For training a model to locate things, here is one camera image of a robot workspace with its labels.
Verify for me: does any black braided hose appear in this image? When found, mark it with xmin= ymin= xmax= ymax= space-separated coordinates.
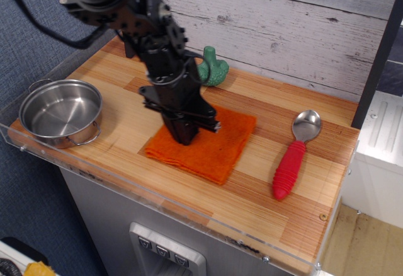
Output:
xmin=0 ymin=258 xmax=26 ymax=276

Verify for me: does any silver dispenser button panel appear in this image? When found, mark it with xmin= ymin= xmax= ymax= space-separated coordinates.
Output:
xmin=129 ymin=222 xmax=207 ymax=275

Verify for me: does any clear acrylic guard rail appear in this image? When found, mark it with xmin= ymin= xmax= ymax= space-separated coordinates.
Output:
xmin=1 ymin=38 xmax=358 ymax=275

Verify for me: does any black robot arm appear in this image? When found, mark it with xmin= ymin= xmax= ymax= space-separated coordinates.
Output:
xmin=61 ymin=0 xmax=220 ymax=145

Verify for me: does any dark right vertical post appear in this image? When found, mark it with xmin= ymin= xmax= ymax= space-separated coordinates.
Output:
xmin=351 ymin=0 xmax=402 ymax=129

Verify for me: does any green toy broccoli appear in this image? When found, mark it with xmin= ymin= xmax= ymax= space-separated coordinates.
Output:
xmin=197 ymin=46 xmax=229 ymax=86

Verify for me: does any yellow object bottom left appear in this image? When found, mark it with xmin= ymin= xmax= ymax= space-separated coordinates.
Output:
xmin=23 ymin=262 xmax=57 ymax=276

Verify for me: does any red handled metal spoon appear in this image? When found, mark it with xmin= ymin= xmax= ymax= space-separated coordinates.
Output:
xmin=272 ymin=110 xmax=321 ymax=200

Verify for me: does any grey toy fridge cabinet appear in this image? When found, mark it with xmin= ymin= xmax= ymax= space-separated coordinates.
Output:
xmin=58 ymin=165 xmax=284 ymax=276

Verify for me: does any dark left vertical post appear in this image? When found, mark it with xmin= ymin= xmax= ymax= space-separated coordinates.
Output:
xmin=122 ymin=34 xmax=140 ymax=59

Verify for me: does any white toy sink unit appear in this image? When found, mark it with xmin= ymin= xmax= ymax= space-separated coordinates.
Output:
xmin=341 ymin=91 xmax=402 ymax=227

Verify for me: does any dark vertical post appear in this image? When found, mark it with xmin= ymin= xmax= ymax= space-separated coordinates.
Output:
xmin=351 ymin=0 xmax=402 ymax=129
xmin=122 ymin=34 xmax=140 ymax=59

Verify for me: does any orange towel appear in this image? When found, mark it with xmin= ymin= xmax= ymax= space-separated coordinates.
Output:
xmin=145 ymin=105 xmax=257 ymax=185

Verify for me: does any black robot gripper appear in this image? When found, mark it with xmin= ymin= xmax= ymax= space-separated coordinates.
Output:
xmin=139 ymin=76 xmax=221 ymax=146

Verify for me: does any stainless steel pot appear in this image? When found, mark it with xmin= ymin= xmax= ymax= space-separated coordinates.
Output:
xmin=19 ymin=79 xmax=103 ymax=149

